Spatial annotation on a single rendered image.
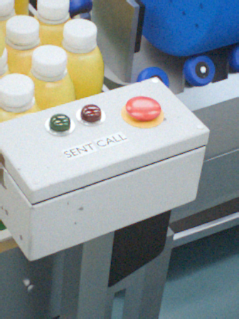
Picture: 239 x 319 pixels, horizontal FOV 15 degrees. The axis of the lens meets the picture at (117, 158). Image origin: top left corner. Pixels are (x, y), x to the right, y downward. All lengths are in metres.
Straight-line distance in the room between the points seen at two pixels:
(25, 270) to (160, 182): 0.25
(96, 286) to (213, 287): 1.21
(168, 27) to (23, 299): 0.41
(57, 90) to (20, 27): 0.09
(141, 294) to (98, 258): 0.54
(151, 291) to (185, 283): 0.69
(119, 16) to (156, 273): 0.49
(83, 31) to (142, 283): 0.58
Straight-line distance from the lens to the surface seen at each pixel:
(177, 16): 1.19
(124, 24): 1.19
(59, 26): 1.10
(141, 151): 0.85
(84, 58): 1.05
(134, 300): 1.55
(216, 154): 1.29
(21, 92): 0.95
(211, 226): 2.15
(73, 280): 1.01
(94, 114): 0.87
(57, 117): 0.86
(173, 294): 2.18
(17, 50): 1.06
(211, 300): 2.19
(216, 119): 1.26
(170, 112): 0.90
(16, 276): 1.07
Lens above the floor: 1.65
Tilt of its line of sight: 41 degrees down
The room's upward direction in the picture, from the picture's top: 7 degrees clockwise
